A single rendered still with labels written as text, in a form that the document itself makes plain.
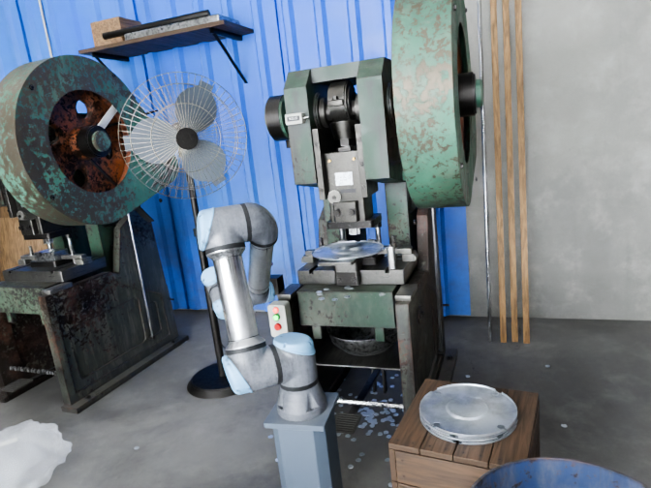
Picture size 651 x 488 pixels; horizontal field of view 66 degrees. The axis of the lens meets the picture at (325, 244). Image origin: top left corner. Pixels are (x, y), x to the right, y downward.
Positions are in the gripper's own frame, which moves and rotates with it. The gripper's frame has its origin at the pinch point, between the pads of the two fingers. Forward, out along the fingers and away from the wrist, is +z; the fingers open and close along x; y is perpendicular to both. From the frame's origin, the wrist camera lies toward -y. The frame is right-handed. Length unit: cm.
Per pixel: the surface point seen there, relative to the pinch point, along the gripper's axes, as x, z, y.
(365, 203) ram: 44, -17, 49
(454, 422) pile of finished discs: -37, -9, 86
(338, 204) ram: 41, -21, 40
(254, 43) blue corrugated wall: 194, -10, -47
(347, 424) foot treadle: -32, 23, 42
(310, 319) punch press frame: 3.2, 4.6, 26.3
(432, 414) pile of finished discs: -35, -7, 79
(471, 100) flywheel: 66, -43, 92
